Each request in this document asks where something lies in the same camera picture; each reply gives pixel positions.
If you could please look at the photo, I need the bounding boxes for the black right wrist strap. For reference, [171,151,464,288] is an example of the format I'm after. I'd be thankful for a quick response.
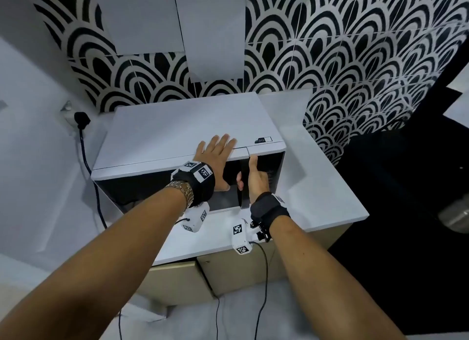
[249,191,292,242]

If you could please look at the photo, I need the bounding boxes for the wide white wall paper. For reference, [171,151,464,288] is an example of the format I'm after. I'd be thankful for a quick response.
[90,0,186,57]

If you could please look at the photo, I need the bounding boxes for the person's right hand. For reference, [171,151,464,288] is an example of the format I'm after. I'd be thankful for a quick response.
[236,155,274,205]

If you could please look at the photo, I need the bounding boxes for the black wrist strap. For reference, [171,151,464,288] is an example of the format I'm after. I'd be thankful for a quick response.
[170,161,216,208]
[249,191,292,242]

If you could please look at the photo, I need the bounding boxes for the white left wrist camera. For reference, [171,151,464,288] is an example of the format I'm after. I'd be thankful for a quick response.
[181,201,211,234]

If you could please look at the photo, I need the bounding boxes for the black power plug and cable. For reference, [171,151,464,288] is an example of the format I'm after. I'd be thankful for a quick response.
[78,127,109,230]

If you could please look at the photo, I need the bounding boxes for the white microwave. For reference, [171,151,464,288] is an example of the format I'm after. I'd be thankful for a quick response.
[90,91,287,214]

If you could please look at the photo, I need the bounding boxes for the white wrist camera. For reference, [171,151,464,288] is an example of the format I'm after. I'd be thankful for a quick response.
[181,201,211,234]
[231,218,254,256]

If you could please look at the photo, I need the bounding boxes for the long white wall paper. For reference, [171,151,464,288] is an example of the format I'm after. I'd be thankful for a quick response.
[172,0,247,84]

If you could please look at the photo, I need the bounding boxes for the person's right forearm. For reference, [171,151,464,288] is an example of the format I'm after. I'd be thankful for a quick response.
[268,214,406,340]

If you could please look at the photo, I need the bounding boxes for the round metal container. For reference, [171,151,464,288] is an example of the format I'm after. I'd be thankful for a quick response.
[437,194,469,234]

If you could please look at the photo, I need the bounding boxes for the white panel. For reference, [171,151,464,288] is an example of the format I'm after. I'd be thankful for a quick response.
[443,63,469,130]

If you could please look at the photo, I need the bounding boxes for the person's left forearm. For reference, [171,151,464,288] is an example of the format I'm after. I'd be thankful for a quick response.
[0,188,190,340]

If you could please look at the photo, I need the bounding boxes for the thin black camera cable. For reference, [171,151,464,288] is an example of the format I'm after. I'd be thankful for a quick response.
[173,218,222,340]
[251,241,270,340]

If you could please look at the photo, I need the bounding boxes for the metal wristwatch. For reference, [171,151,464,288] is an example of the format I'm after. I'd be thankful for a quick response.
[165,180,195,209]

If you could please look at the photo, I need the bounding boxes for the white wall socket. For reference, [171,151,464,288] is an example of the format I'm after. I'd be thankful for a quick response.
[60,100,80,128]

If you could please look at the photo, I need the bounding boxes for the black power plug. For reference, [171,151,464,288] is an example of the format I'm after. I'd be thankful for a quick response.
[74,111,91,130]

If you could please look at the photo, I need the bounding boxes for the person's left hand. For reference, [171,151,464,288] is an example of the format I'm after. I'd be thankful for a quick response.
[193,133,238,193]

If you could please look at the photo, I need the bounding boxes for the black left wrist strap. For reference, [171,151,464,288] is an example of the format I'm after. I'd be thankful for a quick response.
[170,161,216,208]

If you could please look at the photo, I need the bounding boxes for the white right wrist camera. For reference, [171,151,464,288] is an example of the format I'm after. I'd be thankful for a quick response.
[231,218,254,256]

